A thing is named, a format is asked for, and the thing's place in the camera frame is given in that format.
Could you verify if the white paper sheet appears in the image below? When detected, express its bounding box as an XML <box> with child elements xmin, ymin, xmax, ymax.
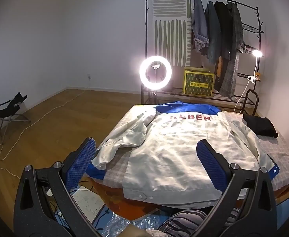
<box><xmin>71</xmin><ymin>186</ymin><xmax>104</xmax><ymax>223</ymax></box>

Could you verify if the clear plastic wrap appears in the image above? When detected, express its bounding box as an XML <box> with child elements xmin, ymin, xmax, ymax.
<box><xmin>102</xmin><ymin>211</ymin><xmax>169</xmax><ymax>236</ymax></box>

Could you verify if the blue floor mat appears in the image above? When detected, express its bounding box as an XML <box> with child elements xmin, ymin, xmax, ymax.
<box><xmin>277</xmin><ymin>198</ymin><xmax>289</xmax><ymax>229</ymax></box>

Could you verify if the white and blue jacket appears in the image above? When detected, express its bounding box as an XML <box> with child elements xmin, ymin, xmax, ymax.
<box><xmin>86</xmin><ymin>102</ymin><xmax>279</xmax><ymax>208</ymax></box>

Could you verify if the bright ring light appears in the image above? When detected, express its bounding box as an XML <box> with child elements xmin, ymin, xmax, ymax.
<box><xmin>139</xmin><ymin>56</ymin><xmax>172</xmax><ymax>91</ymax></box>

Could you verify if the grey plaid hanging coat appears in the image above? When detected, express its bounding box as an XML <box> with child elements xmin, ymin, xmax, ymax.
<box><xmin>220</xmin><ymin>2</ymin><xmax>244</xmax><ymax>97</ymax></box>

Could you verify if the dark green hanging jacket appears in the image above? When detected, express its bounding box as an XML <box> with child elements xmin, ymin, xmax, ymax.
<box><xmin>205</xmin><ymin>1</ymin><xmax>222</xmax><ymax>64</ymax></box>

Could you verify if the black metal clothes rack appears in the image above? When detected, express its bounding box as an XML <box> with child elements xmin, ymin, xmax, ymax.
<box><xmin>141</xmin><ymin>0</ymin><xmax>262</xmax><ymax>111</ymax></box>

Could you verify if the black hanging coat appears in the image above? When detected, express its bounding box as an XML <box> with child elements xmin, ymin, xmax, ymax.
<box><xmin>214</xmin><ymin>2</ymin><xmax>232</xmax><ymax>91</ymax></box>

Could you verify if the striped trouser leg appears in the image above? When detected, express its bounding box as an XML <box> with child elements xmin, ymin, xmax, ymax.
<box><xmin>158</xmin><ymin>206</ymin><xmax>241</xmax><ymax>237</ymax></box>

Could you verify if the blue denim hanging jacket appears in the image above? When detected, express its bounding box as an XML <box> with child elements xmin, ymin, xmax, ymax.
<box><xmin>192</xmin><ymin>0</ymin><xmax>209</xmax><ymax>54</ymax></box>

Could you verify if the white floor cable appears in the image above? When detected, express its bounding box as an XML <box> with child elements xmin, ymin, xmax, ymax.
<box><xmin>0</xmin><ymin>75</ymin><xmax>91</xmax><ymax>179</ymax></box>

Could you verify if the white clip-on desk lamp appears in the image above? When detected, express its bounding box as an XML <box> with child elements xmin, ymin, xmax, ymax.
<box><xmin>233</xmin><ymin>49</ymin><xmax>264</xmax><ymax>114</ymax></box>

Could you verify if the plaid-sheeted bed mattress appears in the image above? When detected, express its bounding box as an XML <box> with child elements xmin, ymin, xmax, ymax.
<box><xmin>103</xmin><ymin>112</ymin><xmax>289</xmax><ymax>190</ymax></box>

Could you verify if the folded black garment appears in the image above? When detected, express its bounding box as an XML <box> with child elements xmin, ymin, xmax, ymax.
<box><xmin>243</xmin><ymin>114</ymin><xmax>278</xmax><ymax>138</ymax></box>

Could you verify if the yellow green storage box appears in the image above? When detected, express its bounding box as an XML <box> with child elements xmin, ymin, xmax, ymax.
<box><xmin>183</xmin><ymin>67</ymin><xmax>215</xmax><ymax>97</ymax></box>

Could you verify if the striped white green wall cloth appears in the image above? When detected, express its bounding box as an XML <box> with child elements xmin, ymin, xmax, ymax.
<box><xmin>152</xmin><ymin>0</ymin><xmax>192</xmax><ymax>67</ymax></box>

